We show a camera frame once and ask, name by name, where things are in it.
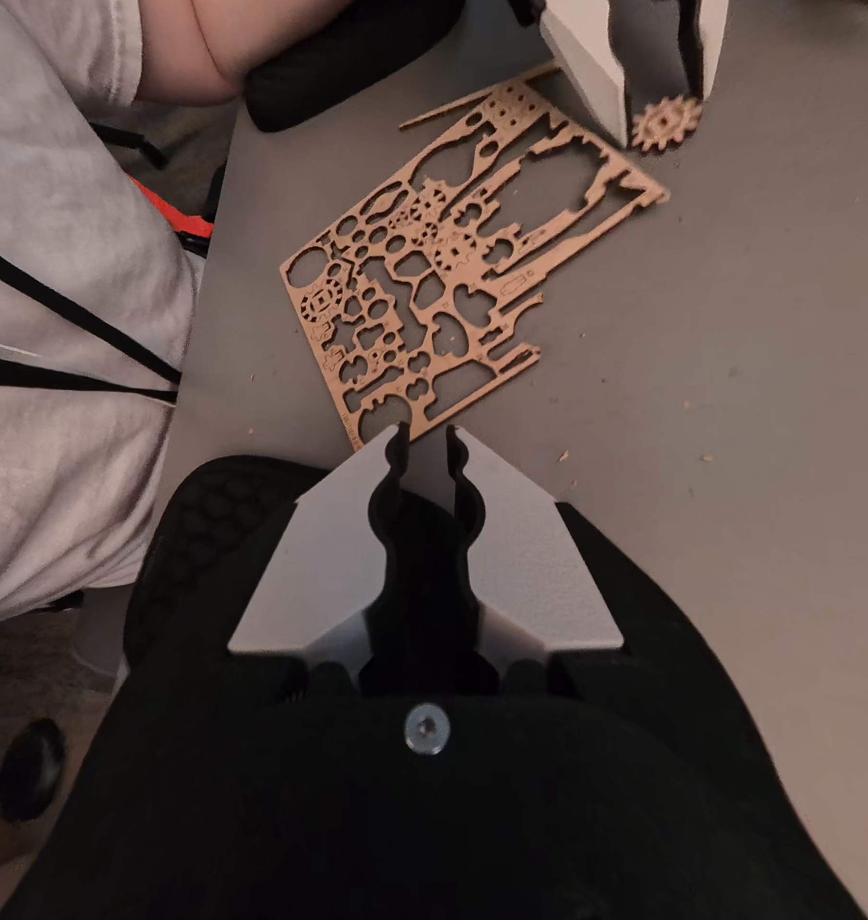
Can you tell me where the black shoulder strap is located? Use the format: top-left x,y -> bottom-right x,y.
0,239 -> 185,382
0,356 -> 182,403

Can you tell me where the wooden gear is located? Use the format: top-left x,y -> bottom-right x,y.
629,93 -> 704,154

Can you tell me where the black round caster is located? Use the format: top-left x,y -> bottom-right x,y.
0,717 -> 68,824

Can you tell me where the laser-cut wooden parts sheet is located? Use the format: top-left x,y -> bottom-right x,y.
279,75 -> 672,454

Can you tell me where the person's left forearm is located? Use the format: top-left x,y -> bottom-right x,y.
135,0 -> 356,109

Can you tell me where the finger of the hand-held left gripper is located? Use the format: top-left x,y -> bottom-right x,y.
539,0 -> 686,150
680,0 -> 731,103

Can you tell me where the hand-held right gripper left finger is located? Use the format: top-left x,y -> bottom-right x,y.
227,423 -> 412,673

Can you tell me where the orange strap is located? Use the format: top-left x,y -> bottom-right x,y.
128,176 -> 215,242

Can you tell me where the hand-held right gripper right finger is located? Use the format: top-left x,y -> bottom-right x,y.
444,424 -> 626,675

